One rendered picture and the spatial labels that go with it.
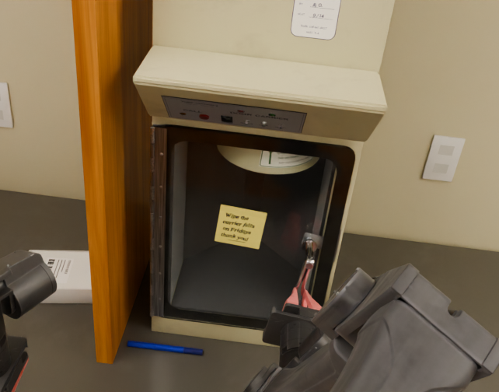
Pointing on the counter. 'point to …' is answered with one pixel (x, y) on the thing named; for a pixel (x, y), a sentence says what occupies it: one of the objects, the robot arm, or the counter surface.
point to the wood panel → (113, 157)
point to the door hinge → (152, 213)
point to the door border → (157, 150)
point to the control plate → (294, 120)
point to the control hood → (266, 89)
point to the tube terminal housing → (228, 15)
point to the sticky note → (240, 226)
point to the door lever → (305, 267)
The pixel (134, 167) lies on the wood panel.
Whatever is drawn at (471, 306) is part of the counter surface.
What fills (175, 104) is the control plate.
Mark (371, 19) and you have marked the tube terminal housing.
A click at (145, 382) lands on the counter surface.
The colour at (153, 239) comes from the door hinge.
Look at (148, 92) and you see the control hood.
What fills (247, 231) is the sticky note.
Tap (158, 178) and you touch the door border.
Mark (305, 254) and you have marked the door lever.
